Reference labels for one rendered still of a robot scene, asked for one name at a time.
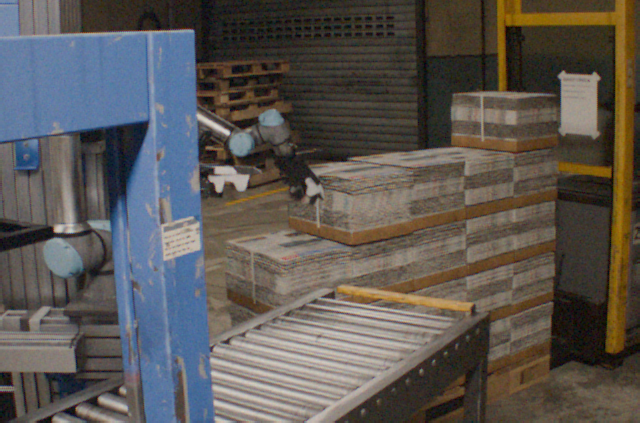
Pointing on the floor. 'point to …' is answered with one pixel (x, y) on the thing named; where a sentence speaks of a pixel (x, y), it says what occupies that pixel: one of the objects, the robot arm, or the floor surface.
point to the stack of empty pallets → (220, 103)
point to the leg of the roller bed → (476, 392)
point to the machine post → (161, 244)
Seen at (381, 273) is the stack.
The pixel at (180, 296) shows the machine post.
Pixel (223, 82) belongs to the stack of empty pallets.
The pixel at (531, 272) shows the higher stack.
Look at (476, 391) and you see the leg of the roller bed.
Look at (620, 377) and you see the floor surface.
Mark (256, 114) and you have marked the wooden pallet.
